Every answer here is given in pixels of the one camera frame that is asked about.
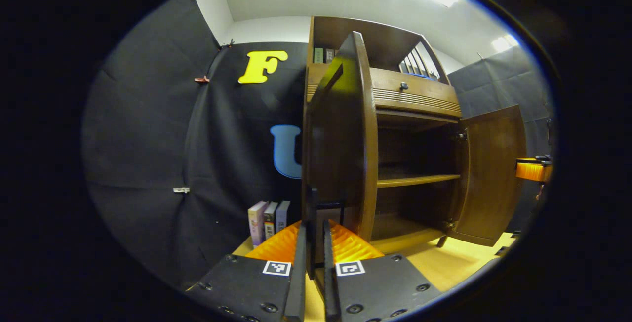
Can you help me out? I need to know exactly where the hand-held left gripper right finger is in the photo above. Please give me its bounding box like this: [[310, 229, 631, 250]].
[[323, 219, 442, 322]]

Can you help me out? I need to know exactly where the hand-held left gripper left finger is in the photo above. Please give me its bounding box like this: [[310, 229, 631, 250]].
[[185, 221, 308, 322]]

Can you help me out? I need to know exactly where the wooden shoe cabinet door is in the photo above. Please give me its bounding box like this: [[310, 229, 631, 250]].
[[302, 31, 380, 283], [447, 105, 528, 247]]

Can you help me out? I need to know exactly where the wooden double-door shoe cabinet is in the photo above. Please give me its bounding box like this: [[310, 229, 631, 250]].
[[301, 16, 528, 283]]

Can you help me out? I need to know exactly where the wooden inner cabinet shelf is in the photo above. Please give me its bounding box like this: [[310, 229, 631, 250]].
[[377, 174, 461, 188]]

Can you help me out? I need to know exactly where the dark book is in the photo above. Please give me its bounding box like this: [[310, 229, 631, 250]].
[[263, 202, 278, 240]]

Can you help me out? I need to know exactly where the lavender book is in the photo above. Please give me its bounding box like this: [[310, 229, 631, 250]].
[[276, 200, 291, 234]]

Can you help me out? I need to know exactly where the purple book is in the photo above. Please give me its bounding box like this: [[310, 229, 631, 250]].
[[248, 201, 270, 247]]

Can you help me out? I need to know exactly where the ceiling light panel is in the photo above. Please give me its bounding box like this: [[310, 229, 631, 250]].
[[491, 35, 520, 54]]

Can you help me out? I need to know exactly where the wooden drawer with black knob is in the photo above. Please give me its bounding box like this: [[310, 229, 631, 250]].
[[306, 63, 463, 118]]

